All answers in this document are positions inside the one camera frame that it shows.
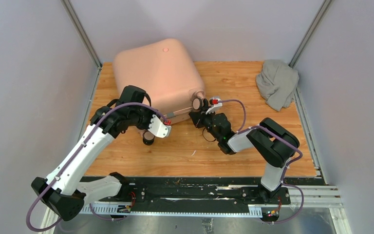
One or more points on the aluminium frame rail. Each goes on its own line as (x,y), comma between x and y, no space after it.
(303,192)

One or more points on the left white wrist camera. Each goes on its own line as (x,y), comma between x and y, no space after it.
(158,128)

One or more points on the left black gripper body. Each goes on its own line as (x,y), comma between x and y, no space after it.
(141,117)

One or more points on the pink suitcase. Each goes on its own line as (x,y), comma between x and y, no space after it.
(166,72)

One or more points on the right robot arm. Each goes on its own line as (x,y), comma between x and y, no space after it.
(274,143)

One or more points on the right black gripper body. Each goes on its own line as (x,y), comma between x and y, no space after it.
(206,120)

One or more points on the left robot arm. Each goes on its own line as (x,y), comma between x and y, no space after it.
(62,190)

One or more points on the grey crumpled cloth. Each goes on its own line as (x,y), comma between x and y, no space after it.
(277,83)

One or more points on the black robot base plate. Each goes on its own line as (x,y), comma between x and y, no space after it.
(200,195)

